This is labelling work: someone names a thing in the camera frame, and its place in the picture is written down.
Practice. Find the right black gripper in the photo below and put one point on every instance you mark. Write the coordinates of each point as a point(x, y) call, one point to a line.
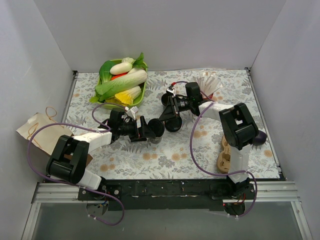
point(172, 106)

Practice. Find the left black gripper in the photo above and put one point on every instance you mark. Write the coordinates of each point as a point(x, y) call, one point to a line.
point(139, 127)

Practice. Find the black coffee cup lid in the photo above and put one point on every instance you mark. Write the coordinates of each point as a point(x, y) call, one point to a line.
point(173, 125)

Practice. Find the black coffee cups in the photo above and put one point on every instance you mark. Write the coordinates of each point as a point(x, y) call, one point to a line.
point(166, 99)

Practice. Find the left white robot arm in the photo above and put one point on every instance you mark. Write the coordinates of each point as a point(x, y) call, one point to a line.
point(68, 160)

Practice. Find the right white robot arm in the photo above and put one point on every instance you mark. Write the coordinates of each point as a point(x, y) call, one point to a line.
point(238, 127)

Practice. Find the brown paper takeout bag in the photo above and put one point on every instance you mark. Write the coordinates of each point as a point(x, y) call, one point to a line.
point(44, 142)

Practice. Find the floral table mat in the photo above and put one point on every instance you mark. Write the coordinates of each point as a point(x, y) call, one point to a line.
point(190, 153)

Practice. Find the white wrapped straws bundle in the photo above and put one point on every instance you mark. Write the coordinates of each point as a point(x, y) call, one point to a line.
point(208, 82)

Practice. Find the large napa cabbage toy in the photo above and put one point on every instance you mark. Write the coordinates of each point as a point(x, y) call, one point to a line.
point(122, 83)

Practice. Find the white radish toy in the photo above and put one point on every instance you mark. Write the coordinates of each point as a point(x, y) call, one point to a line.
point(121, 68)

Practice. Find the orange carrot toy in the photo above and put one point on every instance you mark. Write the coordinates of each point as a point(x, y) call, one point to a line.
point(117, 76)

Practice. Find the green bok choy toy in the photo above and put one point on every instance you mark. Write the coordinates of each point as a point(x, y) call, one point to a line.
point(106, 72)

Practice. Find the cardboard cup carrier tray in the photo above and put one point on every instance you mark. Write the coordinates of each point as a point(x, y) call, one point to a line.
point(224, 158)

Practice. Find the purple toy eggplant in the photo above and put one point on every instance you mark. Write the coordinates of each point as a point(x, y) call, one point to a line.
point(260, 139)

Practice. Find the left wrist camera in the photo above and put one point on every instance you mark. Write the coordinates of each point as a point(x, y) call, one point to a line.
point(131, 112)

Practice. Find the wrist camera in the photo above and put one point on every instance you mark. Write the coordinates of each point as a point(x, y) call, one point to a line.
point(171, 91)
point(131, 112)

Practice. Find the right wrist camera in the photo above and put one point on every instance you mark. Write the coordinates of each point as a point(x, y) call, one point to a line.
point(171, 91)

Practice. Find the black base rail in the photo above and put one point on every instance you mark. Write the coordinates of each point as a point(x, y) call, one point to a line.
point(155, 194)

